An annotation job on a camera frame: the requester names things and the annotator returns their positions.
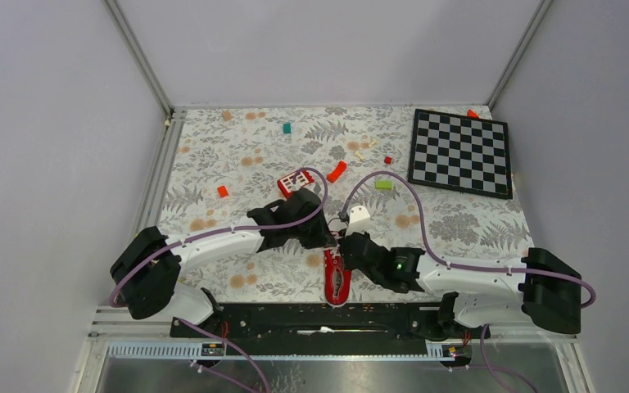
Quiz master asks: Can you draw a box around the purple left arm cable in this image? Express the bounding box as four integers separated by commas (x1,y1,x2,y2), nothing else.
108,166,330,393

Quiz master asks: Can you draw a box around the red canvas sneaker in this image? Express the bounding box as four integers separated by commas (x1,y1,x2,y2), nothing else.
324,244,351,308

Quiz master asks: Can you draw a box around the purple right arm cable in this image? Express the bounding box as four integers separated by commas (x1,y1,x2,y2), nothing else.
340,170,598,393

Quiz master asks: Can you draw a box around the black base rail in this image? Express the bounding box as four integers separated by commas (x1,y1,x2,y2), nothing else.
170,302,482,357

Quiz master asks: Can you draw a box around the green rectangular block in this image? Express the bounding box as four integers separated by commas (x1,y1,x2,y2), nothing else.
374,180,394,191

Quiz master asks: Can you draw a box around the red white window brick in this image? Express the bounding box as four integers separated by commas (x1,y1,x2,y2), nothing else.
277,169,315,199

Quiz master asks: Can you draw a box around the floral patterned table mat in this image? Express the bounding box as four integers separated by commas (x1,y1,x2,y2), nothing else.
154,106,549,305

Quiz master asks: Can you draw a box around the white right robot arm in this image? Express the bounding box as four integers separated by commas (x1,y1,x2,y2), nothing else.
339,233,585,337

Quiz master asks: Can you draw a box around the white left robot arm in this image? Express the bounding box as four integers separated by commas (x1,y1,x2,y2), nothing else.
109,188,336,337

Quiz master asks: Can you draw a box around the black grey chessboard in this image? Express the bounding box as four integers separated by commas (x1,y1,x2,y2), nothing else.
407,109,514,200

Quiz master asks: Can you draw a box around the orange red curved block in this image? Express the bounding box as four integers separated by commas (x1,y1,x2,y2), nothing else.
326,160,347,183

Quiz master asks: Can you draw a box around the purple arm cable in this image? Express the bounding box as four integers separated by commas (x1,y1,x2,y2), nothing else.
108,166,330,393
340,170,598,393

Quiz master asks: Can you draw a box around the small orange cube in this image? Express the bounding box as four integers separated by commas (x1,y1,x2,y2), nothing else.
217,186,229,198

